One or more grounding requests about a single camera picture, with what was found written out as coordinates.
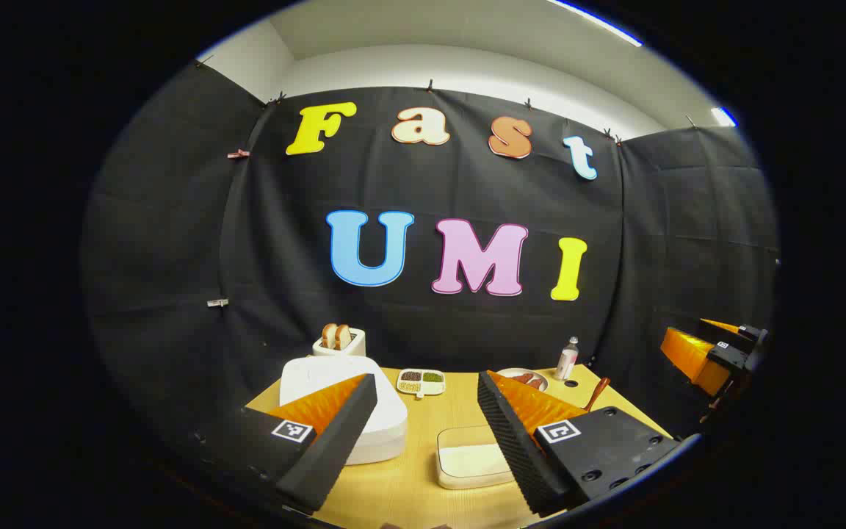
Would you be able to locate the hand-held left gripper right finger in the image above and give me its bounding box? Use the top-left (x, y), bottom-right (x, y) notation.
top-left (477, 370), bottom-right (690, 517)

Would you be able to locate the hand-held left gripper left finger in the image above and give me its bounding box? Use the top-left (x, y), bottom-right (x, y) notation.
top-left (194, 373), bottom-right (380, 515)

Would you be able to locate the white rice cooker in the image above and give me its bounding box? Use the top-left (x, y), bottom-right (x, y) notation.
top-left (280, 355), bottom-right (409, 466)

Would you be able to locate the brown wooden spoon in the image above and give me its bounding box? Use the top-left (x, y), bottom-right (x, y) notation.
top-left (586, 377), bottom-right (612, 412)

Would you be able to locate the white round plate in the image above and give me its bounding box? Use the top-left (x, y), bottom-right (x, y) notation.
top-left (496, 367), bottom-right (550, 392)

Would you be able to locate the white divided dish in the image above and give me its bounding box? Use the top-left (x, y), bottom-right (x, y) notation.
top-left (397, 368), bottom-right (447, 400)

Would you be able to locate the clear bottle pink label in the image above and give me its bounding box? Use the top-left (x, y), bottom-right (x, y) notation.
top-left (556, 337), bottom-right (580, 381)

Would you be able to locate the white toaster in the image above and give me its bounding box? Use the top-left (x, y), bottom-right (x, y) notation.
top-left (312, 328), bottom-right (366, 359)

